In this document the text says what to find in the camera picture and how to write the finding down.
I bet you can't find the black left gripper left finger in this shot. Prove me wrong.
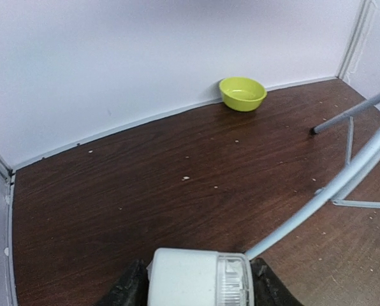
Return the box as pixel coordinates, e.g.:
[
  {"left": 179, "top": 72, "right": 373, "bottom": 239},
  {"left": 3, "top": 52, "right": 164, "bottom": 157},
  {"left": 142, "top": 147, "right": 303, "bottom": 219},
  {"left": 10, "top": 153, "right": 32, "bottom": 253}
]
[{"left": 94, "top": 259, "right": 149, "bottom": 306}]

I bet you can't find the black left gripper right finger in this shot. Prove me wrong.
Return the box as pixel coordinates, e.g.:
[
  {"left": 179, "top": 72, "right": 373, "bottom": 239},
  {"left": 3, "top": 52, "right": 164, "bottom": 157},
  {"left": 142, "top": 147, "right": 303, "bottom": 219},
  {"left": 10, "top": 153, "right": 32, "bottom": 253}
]
[{"left": 250, "top": 258, "right": 303, "bottom": 306}]

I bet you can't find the white metronome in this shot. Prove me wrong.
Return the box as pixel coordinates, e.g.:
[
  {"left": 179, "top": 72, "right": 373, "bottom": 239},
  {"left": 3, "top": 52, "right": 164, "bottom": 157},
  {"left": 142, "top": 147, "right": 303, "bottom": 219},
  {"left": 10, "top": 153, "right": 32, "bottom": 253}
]
[{"left": 147, "top": 248, "right": 254, "bottom": 306}]

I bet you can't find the light blue folding music stand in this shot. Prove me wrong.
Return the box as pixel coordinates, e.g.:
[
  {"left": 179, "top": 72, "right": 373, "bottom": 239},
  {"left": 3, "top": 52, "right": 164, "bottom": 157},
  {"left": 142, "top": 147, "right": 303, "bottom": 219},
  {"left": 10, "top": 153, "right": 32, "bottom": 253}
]
[{"left": 245, "top": 93, "right": 380, "bottom": 259}]

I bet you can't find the green plastic bowl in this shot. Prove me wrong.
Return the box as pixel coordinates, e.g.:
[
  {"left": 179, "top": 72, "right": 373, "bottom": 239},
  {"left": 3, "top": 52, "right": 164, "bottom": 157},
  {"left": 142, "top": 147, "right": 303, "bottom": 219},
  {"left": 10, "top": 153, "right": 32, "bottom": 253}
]
[{"left": 219, "top": 76, "right": 267, "bottom": 112}]

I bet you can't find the left aluminium corner post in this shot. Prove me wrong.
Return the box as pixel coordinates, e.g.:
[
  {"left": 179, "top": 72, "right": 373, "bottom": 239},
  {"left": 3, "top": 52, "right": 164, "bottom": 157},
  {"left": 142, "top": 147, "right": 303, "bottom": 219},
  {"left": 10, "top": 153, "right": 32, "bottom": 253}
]
[{"left": 0, "top": 136, "right": 17, "bottom": 192}]

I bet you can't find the aluminium corner post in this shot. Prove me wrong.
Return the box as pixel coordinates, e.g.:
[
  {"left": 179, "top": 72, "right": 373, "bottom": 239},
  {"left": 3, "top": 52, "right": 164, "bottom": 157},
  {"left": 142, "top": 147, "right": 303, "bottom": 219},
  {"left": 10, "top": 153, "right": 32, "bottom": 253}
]
[
  {"left": 0, "top": 136, "right": 17, "bottom": 192},
  {"left": 336, "top": 0, "right": 378, "bottom": 83}
]

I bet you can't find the right aluminium corner post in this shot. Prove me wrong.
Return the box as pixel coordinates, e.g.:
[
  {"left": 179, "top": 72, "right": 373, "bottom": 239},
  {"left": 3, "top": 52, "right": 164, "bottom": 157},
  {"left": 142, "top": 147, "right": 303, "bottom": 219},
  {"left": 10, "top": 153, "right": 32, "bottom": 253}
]
[{"left": 336, "top": 0, "right": 378, "bottom": 83}]

